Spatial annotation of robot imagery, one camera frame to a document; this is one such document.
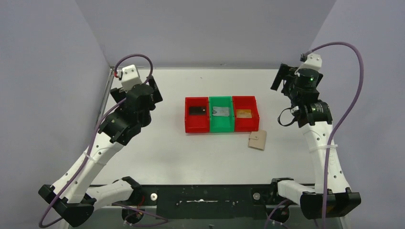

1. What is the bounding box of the beige card holder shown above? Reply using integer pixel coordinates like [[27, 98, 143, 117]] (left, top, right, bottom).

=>
[[248, 130, 267, 151]]

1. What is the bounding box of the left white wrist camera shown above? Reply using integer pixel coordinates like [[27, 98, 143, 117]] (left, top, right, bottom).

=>
[[121, 64, 143, 93]]

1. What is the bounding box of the silver card in bin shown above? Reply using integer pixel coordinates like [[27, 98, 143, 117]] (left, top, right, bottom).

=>
[[212, 106, 230, 117]]

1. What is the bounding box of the left red bin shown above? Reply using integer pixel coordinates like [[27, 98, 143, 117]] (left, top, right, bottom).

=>
[[184, 97, 210, 134]]

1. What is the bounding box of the green bin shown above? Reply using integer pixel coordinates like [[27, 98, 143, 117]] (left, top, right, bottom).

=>
[[209, 96, 235, 133]]

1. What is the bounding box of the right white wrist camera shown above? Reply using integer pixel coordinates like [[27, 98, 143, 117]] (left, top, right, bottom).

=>
[[298, 53, 322, 72]]

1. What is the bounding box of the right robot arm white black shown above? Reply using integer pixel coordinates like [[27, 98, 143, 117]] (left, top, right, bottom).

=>
[[268, 64, 361, 219]]

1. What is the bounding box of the right red bin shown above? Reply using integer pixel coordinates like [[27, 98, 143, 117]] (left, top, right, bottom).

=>
[[232, 96, 260, 132]]

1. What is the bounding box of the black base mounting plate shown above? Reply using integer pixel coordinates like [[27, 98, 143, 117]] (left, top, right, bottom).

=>
[[122, 184, 284, 219]]

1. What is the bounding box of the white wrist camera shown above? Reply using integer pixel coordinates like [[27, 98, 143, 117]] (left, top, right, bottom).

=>
[[298, 53, 322, 72], [121, 64, 143, 93]]

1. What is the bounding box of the black card in bin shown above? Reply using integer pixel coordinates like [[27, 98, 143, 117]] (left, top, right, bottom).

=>
[[189, 106, 206, 115]]

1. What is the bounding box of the gold card in bin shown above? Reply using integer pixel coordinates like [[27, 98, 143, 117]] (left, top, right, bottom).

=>
[[236, 109, 253, 118]]

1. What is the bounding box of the red bin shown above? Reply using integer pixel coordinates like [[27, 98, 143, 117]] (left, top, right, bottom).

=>
[[232, 96, 260, 132], [184, 97, 210, 134]]

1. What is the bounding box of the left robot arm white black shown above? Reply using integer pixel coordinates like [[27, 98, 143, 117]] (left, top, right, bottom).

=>
[[38, 75, 163, 227]]

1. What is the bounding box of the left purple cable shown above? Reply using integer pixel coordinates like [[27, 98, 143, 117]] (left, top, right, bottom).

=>
[[38, 53, 169, 229]]

